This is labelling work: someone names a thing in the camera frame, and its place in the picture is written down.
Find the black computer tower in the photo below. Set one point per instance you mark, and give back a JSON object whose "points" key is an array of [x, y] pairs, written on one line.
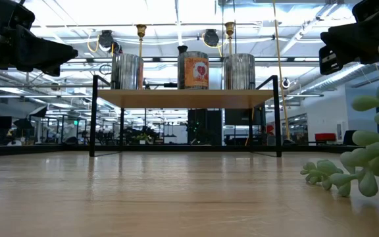
{"points": [[209, 125]]}

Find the wooden shelf with black frame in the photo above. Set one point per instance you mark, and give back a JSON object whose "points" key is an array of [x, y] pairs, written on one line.
{"points": [[186, 98]]}

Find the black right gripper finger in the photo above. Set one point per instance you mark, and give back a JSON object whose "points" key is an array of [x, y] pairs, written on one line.
{"points": [[330, 61], [357, 39]]}

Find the silver can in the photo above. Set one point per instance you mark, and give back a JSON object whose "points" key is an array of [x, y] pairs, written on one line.
{"points": [[240, 72], [125, 72]]}

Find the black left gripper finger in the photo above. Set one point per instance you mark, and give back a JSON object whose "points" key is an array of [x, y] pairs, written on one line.
{"points": [[52, 70], [41, 49]]}

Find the can with orange label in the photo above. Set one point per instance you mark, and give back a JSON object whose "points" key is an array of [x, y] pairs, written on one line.
{"points": [[192, 70]]}

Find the black wide screen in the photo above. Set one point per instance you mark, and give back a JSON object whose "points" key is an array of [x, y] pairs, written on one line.
{"points": [[242, 116]]}

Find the black studio light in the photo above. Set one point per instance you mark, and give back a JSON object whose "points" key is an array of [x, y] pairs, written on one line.
{"points": [[39, 112]]}

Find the green potted plant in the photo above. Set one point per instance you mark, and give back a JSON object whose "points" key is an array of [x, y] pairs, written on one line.
{"points": [[142, 137]]}

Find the black candlestick holder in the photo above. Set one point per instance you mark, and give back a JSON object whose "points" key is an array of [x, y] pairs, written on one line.
{"points": [[182, 49]]}

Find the green succulent plant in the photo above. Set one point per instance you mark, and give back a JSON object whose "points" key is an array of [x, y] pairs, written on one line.
{"points": [[368, 184]]}

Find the black table edge rail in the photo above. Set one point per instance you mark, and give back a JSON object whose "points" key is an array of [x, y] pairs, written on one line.
{"points": [[28, 149]]}

